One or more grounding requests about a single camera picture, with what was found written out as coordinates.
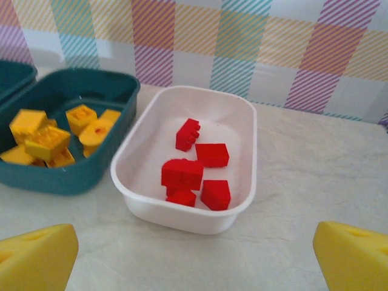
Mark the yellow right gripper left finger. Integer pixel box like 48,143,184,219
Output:
0,223,79,291

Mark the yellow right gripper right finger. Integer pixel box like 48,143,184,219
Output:
313,221,388,291

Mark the yellow lego brick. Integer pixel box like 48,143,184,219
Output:
8,109,49,143
0,145,36,166
24,125,72,161
99,109,122,124
65,104,98,136
45,147,76,168

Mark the yellow round lego piece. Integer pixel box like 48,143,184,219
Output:
78,118,115,158

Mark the red lego brick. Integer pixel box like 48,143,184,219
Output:
165,187,197,208
199,179,232,212
175,118,201,152
160,158,204,192
195,142,230,169

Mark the teal plastic container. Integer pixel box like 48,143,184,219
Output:
0,59,39,102
0,67,142,196

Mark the white plastic container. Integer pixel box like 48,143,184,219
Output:
110,85,258,236

